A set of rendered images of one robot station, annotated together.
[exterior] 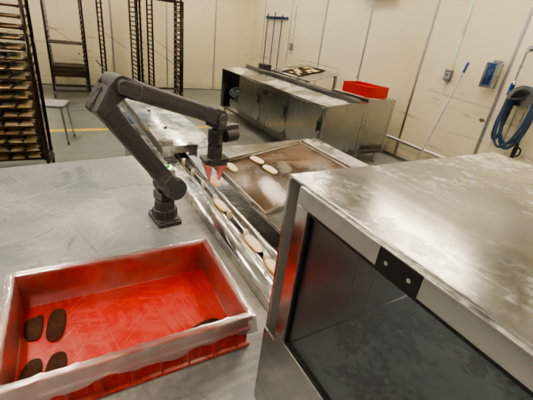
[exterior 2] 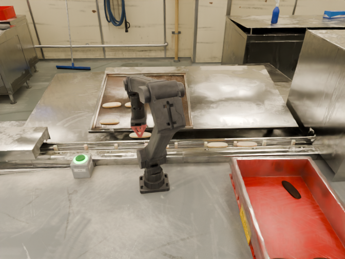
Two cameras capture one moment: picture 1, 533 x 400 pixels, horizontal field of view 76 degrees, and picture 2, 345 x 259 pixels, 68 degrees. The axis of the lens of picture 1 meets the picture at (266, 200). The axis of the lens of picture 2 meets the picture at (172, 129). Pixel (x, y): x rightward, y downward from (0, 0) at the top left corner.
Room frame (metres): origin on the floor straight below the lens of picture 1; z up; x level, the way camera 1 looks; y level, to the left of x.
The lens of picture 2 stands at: (0.63, 0.96, 1.59)
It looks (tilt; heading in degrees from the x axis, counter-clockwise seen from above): 34 degrees down; 300
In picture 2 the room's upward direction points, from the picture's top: straight up
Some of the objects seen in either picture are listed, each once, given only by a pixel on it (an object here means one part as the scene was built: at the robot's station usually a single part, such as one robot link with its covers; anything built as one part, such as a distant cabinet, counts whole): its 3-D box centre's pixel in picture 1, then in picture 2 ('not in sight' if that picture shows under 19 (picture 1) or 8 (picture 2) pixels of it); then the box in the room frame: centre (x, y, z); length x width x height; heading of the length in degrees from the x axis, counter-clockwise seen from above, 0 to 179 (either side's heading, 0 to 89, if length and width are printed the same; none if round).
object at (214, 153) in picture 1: (214, 151); (138, 112); (1.24, 0.22, 1.04); 0.10 x 0.07 x 0.07; 123
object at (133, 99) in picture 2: (216, 136); (136, 98); (1.24, 0.22, 1.10); 0.07 x 0.06 x 0.07; 140
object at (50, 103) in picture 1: (53, 121); not in sight; (3.89, 2.63, 0.23); 0.36 x 0.36 x 0.46; 19
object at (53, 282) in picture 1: (130, 309); (290, 211); (0.57, 0.27, 0.88); 0.49 x 0.34 x 0.10; 121
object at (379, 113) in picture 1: (356, 125); (4, 48); (4.82, -1.12, 0.44); 0.70 x 0.55 x 0.87; 33
